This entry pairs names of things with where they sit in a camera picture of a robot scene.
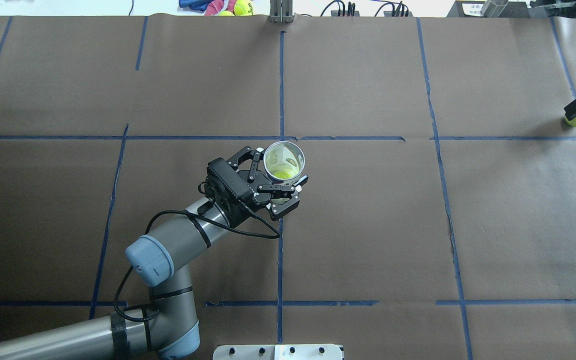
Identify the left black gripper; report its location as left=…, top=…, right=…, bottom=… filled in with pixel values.
left=206, top=146, right=309, bottom=227

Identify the clear tennis ball can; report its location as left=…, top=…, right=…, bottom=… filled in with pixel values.
left=263, top=141, right=306, bottom=182

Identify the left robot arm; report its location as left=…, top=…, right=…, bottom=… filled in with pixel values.
left=0, top=141, right=309, bottom=360

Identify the spare tennis ball on desk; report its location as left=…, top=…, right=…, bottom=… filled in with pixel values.
left=233, top=0, right=255, bottom=17

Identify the pink cloth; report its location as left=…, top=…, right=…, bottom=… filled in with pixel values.
left=204, top=0, right=236, bottom=16

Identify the blue cloth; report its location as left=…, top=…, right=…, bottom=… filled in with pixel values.
left=178, top=0, right=211, bottom=12

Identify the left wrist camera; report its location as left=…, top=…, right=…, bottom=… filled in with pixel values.
left=206, top=157, right=254, bottom=202

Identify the aluminium frame post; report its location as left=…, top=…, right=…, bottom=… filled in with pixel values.
left=269, top=0, right=295, bottom=24

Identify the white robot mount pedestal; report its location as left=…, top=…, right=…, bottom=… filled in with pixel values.
left=212, top=343, right=345, bottom=360

